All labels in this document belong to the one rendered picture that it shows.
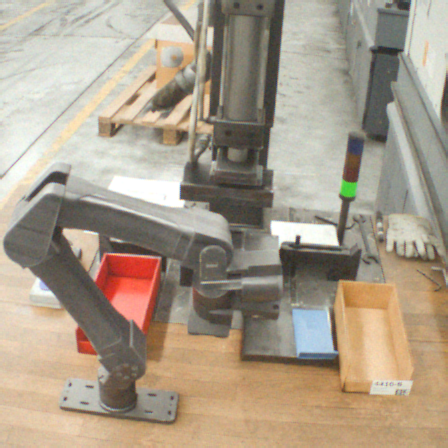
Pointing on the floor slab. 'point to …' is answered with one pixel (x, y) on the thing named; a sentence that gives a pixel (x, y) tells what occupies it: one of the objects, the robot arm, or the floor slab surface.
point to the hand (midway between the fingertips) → (210, 321)
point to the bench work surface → (219, 375)
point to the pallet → (108, 123)
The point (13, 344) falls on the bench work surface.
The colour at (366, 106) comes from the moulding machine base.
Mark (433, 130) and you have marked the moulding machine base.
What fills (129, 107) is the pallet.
